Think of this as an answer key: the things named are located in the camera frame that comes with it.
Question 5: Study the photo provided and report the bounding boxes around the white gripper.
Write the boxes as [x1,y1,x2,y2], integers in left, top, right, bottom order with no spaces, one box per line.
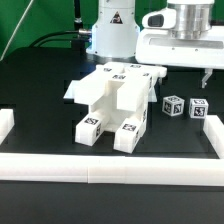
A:
[135,7,224,88]

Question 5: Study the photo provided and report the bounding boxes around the white tagged cube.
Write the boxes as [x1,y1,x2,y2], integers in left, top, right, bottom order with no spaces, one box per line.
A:
[162,95,185,117]
[189,98,209,119]

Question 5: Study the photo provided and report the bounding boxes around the white chair back frame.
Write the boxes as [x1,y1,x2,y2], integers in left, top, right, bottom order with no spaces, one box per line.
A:
[73,62,167,112]

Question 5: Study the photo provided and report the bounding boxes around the white chair seat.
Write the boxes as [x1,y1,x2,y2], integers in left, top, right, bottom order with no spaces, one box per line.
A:
[89,79,149,134]

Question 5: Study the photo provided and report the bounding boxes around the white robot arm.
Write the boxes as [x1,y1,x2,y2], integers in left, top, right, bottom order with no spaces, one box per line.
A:
[87,0,224,80]

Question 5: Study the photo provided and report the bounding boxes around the white marker sheet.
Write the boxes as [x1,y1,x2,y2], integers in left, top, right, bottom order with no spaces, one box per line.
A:
[64,80,157,102]

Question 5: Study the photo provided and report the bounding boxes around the black pole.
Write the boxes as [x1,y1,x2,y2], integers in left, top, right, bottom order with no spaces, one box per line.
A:
[73,0,83,30]

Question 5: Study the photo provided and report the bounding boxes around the thin white rod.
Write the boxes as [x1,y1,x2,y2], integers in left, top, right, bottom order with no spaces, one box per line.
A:
[0,0,35,61]

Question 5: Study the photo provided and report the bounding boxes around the white U-shaped obstacle fence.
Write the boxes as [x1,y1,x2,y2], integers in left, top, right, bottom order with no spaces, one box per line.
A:
[0,108,224,187]

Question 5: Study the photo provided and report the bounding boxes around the black cables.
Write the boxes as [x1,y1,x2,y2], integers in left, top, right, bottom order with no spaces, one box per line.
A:
[29,29,93,48]

